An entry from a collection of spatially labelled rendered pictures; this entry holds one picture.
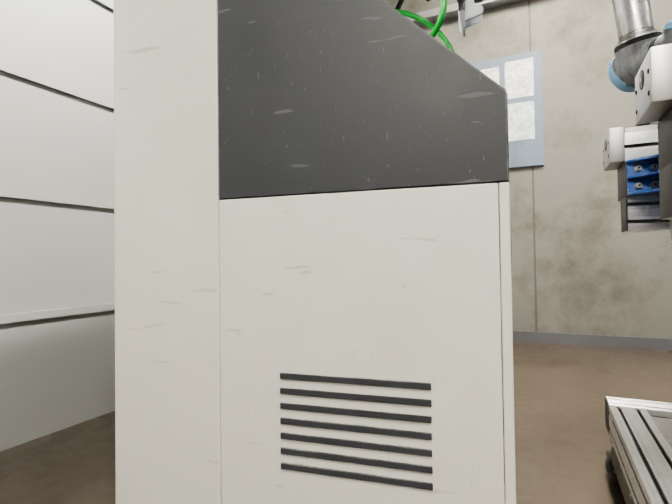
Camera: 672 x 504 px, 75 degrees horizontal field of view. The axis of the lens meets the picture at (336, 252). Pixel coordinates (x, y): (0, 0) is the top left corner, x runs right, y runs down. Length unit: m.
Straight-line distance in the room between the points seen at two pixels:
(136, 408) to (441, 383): 0.68
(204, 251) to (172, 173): 0.19
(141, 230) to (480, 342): 0.76
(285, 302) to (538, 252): 3.06
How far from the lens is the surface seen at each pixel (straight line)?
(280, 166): 0.92
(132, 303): 1.12
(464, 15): 1.28
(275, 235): 0.91
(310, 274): 0.88
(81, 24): 2.36
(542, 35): 4.16
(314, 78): 0.95
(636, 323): 3.86
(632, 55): 1.59
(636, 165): 1.38
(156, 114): 1.12
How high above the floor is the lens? 0.66
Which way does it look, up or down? 1 degrees up
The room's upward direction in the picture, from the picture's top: 1 degrees counter-clockwise
